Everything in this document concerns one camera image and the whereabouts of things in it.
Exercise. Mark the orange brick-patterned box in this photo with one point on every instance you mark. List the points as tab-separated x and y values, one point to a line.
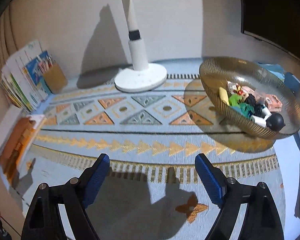
273	102

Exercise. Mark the blue patterned table mat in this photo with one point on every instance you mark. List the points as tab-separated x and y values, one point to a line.
140	135

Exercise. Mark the black ball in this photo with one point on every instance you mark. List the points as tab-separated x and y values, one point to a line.
275	122

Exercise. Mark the green translucent toy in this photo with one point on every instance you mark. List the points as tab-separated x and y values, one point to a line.
235	100

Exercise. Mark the yellow block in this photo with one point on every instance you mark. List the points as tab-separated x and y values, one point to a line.
224	95

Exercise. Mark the stack of colourful booklets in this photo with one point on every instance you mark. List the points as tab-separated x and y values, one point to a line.
22	80

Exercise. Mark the cardboard pen holder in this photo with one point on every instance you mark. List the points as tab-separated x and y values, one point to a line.
55	78

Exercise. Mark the red and black toy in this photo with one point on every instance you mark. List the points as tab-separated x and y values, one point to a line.
252	100

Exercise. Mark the white lamp stand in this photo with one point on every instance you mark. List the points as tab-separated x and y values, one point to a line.
140	77

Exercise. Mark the blue cloth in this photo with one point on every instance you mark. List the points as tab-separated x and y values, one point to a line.
277	71

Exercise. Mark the small white cup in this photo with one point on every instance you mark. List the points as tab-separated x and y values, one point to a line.
257	120

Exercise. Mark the orange and white box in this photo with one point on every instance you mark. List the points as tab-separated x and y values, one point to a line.
17	140

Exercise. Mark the dark wooden cabinet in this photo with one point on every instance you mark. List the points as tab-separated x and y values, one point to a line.
277	10

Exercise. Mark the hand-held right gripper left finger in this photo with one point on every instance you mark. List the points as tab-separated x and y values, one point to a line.
97	178

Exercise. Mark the bundle of pens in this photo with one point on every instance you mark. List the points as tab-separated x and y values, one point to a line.
46	62

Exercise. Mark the amber ribbed glass bowl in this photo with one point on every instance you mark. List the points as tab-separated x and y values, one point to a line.
215	80

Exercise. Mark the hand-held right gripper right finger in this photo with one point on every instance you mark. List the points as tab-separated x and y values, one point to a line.
210	181

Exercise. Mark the teal translucent toy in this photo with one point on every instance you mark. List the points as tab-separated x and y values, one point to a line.
243	110

